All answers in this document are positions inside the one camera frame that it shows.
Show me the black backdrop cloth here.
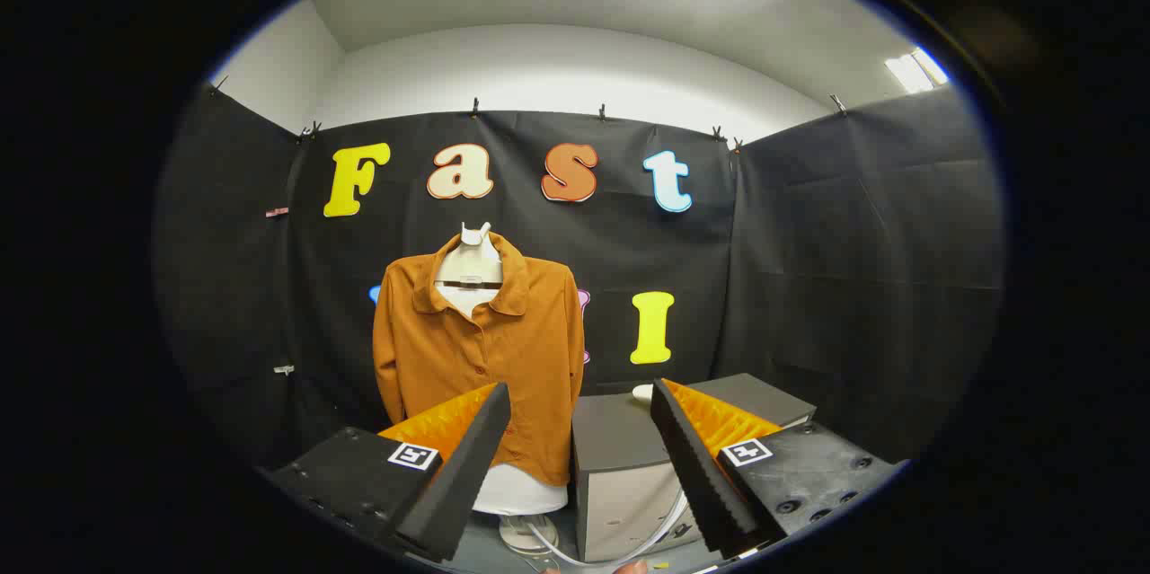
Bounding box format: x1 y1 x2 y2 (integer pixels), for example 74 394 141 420
153 80 1005 476

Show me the ceiling light panel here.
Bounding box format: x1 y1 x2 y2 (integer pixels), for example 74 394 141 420
884 46 951 95

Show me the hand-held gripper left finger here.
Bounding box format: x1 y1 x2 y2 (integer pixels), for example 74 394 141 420
265 382 513 564

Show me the grey cabinet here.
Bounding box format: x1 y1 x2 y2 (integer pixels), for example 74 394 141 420
571 373 818 563

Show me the white steamer hose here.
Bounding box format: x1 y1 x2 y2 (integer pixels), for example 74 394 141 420
526 490 691 569

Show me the white mannequin torso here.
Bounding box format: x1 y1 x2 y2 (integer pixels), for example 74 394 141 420
433 221 571 555

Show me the orange button-up shirt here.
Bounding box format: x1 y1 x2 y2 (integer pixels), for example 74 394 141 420
372 231 586 487

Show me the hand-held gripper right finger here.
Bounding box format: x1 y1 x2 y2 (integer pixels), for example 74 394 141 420
649 378 904 561

